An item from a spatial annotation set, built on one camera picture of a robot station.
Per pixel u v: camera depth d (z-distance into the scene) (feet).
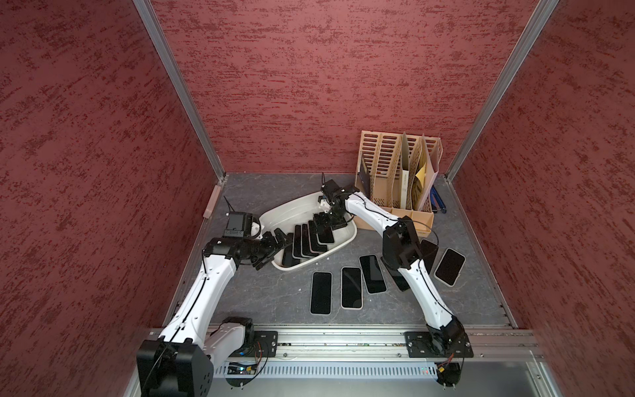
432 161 2.76
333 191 2.72
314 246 3.09
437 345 2.11
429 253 3.00
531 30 2.43
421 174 2.80
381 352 2.39
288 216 3.38
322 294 2.73
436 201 3.57
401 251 2.11
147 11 2.32
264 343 2.44
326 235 3.38
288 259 2.97
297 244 3.05
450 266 2.96
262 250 2.26
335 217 2.87
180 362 1.21
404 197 3.02
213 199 3.61
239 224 2.03
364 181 3.66
